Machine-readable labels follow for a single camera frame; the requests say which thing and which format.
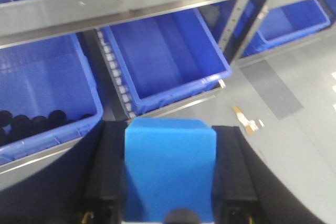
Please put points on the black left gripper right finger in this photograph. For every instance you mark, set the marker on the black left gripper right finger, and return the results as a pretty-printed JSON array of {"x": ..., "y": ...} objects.
[{"x": 245, "y": 190}]

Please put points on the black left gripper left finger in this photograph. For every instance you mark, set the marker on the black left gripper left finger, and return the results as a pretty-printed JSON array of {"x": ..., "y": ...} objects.
[{"x": 90, "y": 177}]

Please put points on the blue cube block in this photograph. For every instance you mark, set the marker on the blue cube block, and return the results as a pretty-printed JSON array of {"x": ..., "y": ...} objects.
[{"x": 170, "y": 164}]

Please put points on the blue bin far shelf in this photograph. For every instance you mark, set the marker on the blue bin far shelf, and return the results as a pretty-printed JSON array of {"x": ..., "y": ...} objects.
[{"x": 288, "y": 23}]

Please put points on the white roller track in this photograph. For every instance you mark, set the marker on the white roller track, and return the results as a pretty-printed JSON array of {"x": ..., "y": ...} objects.
[{"x": 115, "y": 73}]

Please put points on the blue bin with black items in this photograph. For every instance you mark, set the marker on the blue bin with black items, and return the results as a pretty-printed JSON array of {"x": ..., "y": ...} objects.
[{"x": 43, "y": 76}]

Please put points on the blue plastic bin left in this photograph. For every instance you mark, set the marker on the blue plastic bin left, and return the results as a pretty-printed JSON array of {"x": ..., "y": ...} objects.
[{"x": 166, "y": 58}]

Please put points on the metal shelf upright post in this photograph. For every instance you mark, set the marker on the metal shelf upright post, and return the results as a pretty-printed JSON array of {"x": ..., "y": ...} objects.
[{"x": 232, "y": 46}]

